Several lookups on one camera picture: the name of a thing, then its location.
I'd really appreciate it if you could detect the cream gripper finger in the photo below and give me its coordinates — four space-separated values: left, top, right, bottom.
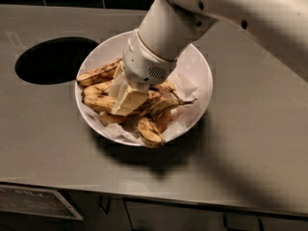
111 85 149 116
109 62 128 98

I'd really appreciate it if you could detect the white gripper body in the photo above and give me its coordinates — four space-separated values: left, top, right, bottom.
122 29 176 86

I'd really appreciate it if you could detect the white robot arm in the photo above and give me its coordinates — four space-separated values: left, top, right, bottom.
110 0 308 116

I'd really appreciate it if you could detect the top spotted banana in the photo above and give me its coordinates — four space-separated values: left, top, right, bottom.
76 59 122 87

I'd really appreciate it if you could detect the lower large spotted banana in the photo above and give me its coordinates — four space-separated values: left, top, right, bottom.
81 90 163 116

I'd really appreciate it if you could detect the front curved spotted banana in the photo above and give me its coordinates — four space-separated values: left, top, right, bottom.
138 98 180 147

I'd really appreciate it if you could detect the middle spotted banana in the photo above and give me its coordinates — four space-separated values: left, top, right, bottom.
150 79 195 105

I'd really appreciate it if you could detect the white ceramic bowl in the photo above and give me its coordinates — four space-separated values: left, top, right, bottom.
74 29 214 147

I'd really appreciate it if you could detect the orange fruit piece right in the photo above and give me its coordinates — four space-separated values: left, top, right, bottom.
156 111 171 133

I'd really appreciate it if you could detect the white paper liner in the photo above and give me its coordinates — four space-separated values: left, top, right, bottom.
81 71 203 147

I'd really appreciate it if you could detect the dark round counter hole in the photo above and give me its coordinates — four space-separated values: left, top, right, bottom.
14 37 98 85

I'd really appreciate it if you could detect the framed sign below counter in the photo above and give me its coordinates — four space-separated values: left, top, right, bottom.
0 184 83 220

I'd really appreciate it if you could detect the left cabinet handle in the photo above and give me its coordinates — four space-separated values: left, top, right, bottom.
98 195 111 216

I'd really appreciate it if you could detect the cabinet handle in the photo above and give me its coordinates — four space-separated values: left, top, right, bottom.
98 195 111 216
222 214 264 231

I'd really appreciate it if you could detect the right cabinet handle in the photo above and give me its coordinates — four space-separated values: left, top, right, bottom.
222 214 264 231

